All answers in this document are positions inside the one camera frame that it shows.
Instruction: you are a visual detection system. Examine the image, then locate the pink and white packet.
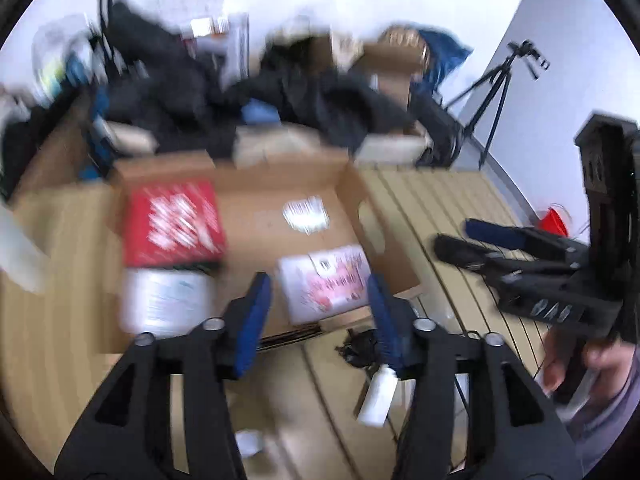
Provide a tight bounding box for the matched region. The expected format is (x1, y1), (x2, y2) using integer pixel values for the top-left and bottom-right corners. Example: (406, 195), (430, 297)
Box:
(276, 244), (375, 327)

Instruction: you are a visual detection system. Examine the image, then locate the white flat box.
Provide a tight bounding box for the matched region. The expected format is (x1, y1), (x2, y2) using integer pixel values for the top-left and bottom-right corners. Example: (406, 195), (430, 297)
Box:
(354, 131), (432, 167)

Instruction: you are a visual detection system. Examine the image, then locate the red container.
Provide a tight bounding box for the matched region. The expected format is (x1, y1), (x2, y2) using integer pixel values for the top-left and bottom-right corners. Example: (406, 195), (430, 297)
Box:
(537, 204), (572, 237)

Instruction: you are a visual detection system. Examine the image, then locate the white paper scrap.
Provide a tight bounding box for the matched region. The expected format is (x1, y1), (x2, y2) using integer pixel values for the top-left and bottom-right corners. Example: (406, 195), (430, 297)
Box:
(234, 429), (265, 459)

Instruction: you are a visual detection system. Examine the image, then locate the red box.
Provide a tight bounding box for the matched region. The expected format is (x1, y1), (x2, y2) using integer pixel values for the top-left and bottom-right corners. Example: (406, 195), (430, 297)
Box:
(122, 179), (227, 270)

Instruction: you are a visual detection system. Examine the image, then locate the small brown cardboard box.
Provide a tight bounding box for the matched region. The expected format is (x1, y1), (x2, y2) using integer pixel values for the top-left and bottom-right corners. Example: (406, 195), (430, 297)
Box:
(359, 41), (427, 107)

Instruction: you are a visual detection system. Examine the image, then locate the beige flat box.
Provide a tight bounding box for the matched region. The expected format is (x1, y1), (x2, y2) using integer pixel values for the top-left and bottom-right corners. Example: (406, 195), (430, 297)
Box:
(234, 124), (322, 167)

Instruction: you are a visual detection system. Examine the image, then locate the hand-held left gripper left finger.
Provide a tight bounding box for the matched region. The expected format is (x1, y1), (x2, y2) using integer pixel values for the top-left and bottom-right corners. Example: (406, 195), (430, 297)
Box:
(52, 272), (273, 480)

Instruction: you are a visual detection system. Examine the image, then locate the large brown cardboard box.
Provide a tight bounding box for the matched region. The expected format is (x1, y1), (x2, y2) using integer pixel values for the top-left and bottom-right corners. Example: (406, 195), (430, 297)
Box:
(9, 87), (118, 203)

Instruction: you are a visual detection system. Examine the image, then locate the person's right hand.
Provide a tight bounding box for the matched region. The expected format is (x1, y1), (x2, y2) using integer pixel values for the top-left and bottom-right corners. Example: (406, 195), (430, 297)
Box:
(542, 332), (632, 395)

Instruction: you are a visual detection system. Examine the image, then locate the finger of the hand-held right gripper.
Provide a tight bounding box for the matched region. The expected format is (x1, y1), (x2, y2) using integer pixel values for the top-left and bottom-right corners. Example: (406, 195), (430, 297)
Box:
(464, 218), (592, 262)
(433, 234), (582, 282)

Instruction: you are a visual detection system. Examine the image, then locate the pile of dark clothes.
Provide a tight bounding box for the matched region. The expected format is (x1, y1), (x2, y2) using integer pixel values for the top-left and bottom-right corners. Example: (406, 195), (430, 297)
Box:
(90, 0), (426, 161)

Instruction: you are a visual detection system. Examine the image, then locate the black tripod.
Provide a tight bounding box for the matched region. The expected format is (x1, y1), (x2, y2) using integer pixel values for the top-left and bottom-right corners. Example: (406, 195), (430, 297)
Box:
(444, 39), (552, 170)

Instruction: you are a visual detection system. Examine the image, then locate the small white bottle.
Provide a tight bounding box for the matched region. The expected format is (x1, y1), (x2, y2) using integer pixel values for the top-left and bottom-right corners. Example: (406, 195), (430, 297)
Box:
(355, 363), (402, 429)

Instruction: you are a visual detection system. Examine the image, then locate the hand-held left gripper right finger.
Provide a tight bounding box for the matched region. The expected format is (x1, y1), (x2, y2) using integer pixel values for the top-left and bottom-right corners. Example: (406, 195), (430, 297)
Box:
(367, 273), (587, 480)

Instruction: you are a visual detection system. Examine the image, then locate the person's right forearm grey sleeve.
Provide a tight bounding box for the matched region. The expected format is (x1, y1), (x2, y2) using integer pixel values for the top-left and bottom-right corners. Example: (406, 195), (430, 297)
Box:
(567, 360), (640, 461)

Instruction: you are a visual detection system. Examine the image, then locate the blue bag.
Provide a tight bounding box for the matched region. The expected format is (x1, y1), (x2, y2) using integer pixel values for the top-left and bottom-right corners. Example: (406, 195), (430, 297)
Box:
(411, 24), (474, 98)

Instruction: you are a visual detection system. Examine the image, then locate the open cardboard box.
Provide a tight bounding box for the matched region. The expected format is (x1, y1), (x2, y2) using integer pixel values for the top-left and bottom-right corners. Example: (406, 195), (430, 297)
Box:
(106, 149), (422, 356)

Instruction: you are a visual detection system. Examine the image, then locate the white plastic sheet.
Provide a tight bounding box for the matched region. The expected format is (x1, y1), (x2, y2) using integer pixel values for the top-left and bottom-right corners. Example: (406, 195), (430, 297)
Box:
(0, 204), (52, 295)

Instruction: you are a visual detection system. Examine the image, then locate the white plastic packet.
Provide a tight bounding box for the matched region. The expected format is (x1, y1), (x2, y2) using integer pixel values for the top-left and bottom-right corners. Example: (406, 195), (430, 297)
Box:
(121, 267), (217, 337)

